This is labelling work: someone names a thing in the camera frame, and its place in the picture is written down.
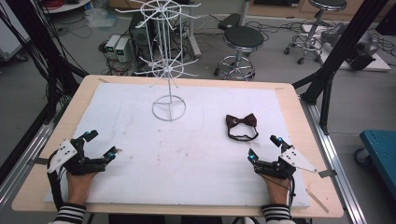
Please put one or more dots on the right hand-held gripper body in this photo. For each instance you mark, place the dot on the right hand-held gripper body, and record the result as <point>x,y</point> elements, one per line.
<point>289,163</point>

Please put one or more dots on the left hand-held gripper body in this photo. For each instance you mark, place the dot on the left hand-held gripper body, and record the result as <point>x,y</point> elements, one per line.
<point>70,155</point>

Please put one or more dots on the dark red bow tie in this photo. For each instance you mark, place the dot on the dark red bow tie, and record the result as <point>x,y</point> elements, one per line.
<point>241,120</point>

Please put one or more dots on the person's right hand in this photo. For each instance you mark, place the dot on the person's right hand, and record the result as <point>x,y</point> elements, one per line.
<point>278,189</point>

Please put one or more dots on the person's left hand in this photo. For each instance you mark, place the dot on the person's left hand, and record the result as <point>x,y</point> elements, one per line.
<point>79,186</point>

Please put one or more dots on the grey tape strip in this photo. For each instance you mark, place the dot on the grey tape strip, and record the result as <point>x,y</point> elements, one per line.
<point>39,161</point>
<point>327,173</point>

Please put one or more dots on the thin wooden stick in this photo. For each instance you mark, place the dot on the thin wooden stick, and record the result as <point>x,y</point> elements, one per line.
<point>317,201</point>

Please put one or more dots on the person's right striped sleeve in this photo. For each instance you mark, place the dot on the person's right striped sleeve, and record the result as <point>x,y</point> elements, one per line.
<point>276,213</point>

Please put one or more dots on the person's striped sleeve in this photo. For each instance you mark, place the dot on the person's striped sleeve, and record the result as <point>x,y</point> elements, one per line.
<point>276,213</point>
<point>71,214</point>

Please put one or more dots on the person's left striped sleeve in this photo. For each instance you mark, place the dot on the person's left striped sleeve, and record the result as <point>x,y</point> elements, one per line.
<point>71,214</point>

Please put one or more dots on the white foam mat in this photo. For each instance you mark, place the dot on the white foam mat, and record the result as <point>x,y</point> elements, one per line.
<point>193,161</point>

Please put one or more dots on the person's dark trousers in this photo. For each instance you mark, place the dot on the person's dark trousers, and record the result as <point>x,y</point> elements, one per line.
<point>165,220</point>

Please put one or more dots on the grey bench power supply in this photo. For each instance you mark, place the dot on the grey bench power supply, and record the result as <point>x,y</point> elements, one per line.
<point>122,49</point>
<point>112,43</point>

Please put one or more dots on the blue cart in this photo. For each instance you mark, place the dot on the blue cart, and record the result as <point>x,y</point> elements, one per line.
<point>381,155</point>

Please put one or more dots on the chrome stool with castors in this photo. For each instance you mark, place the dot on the chrome stool with castors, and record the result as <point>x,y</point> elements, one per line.
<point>311,40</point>

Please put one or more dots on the black round stool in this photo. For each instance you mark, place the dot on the black round stool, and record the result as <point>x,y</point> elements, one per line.
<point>243,38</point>

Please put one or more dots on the black computer tower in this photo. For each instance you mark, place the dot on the black computer tower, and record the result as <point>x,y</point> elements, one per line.
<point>141,32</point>

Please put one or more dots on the grey and black machine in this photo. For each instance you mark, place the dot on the grey and black machine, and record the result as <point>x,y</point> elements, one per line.
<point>362,53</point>

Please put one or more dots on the white floor platform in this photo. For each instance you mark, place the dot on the white floor platform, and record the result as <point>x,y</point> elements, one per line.
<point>378,63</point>

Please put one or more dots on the black flat box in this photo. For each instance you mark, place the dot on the black flat box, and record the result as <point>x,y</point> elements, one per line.
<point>229,21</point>

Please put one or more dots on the aluminium rail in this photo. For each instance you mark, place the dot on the aluminium rail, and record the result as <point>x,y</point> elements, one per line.
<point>336,155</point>
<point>28,155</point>

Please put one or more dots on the black metal frame post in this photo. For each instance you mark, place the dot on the black metal frame post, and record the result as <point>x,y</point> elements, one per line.
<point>342,49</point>

